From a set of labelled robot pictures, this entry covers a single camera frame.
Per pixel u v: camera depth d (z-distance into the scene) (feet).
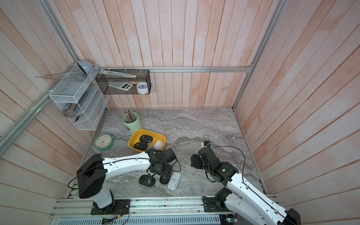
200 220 2.30
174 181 2.62
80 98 2.45
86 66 2.73
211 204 2.40
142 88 3.08
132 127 3.20
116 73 3.02
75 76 2.82
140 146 3.12
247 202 1.52
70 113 2.51
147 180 2.62
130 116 3.08
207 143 2.29
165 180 2.64
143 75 3.04
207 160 1.88
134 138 3.23
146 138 3.22
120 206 2.39
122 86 3.22
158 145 3.03
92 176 1.43
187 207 2.42
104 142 3.13
